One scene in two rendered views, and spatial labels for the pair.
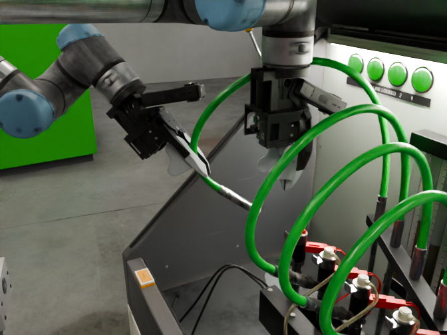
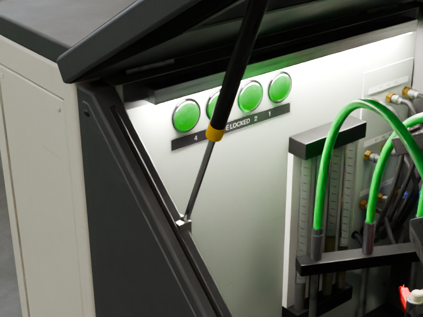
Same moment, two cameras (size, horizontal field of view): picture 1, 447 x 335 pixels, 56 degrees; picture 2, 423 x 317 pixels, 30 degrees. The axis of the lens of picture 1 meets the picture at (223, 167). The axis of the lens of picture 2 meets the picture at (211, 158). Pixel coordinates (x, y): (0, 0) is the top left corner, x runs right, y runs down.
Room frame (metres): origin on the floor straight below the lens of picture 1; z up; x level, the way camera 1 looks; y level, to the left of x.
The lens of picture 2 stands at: (1.14, 0.72, 1.80)
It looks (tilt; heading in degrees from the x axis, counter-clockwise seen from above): 25 degrees down; 258
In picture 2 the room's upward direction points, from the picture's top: straight up
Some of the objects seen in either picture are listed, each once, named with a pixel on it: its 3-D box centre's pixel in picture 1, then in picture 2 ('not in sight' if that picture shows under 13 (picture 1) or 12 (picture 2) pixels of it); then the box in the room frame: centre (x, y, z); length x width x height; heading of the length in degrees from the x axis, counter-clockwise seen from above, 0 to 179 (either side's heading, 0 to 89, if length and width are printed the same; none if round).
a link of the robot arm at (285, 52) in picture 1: (288, 51); not in sight; (0.64, -0.09, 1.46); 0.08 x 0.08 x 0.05
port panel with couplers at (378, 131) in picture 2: not in sight; (388, 148); (0.57, -0.48, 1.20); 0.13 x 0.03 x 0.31; 27
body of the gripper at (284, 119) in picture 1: (279, 104); not in sight; (0.64, -0.09, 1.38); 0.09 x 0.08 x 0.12; 117
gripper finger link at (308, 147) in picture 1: (298, 143); not in sight; (0.63, -0.12, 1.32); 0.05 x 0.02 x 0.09; 27
